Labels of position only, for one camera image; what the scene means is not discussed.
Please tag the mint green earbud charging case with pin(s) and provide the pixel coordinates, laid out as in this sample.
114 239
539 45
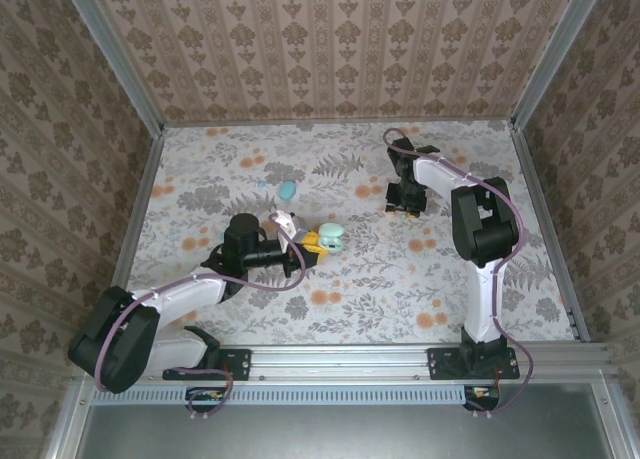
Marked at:
330 231

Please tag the turquoise earbud charging case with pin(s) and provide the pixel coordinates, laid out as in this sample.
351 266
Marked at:
287 191

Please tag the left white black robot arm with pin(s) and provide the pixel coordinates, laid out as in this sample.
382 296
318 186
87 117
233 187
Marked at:
180 294

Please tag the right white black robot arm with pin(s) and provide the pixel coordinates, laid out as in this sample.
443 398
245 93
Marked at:
480 299

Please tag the floral patterned table covering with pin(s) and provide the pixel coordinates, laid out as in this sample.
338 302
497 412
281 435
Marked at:
380 279

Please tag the small black controller board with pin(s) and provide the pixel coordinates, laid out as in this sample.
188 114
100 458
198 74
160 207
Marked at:
205 395
482 394

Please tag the grey metal panel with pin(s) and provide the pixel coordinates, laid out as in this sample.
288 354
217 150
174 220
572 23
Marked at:
350 434

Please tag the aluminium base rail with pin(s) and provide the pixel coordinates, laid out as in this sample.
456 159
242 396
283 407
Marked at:
340 361

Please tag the aluminium table side rail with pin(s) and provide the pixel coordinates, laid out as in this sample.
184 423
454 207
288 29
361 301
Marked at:
137 204
544 204

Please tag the aluminium frame post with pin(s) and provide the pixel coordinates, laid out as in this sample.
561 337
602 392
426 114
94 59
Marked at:
556 54
117 54

